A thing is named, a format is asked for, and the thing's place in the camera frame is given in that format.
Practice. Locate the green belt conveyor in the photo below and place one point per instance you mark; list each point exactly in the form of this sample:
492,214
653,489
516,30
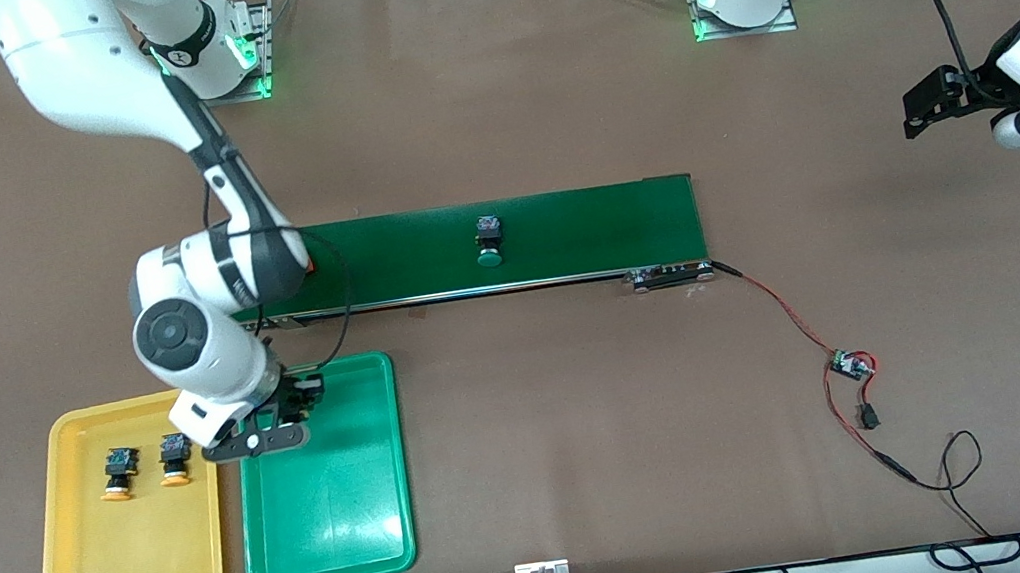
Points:
583,230

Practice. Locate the green plastic tray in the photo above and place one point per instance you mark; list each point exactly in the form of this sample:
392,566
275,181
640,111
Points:
332,515

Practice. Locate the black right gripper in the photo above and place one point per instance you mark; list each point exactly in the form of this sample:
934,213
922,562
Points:
289,397

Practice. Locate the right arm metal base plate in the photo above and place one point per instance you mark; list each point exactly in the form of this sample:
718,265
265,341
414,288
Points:
268,50

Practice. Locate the yellow plastic tray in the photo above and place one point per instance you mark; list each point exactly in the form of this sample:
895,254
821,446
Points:
137,565

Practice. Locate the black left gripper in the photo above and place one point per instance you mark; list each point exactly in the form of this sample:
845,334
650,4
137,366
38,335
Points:
974,89

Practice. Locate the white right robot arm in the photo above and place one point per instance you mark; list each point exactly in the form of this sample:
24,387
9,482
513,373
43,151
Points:
81,57

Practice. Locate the small green circuit board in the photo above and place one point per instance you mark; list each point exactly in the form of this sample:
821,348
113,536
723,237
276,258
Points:
850,365

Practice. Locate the yellow push button switch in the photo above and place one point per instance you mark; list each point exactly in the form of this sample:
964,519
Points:
119,473
175,460

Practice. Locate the small black connector plug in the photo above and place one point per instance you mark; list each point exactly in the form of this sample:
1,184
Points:
868,418

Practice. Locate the green push button switch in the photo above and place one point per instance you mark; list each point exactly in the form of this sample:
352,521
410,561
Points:
489,241

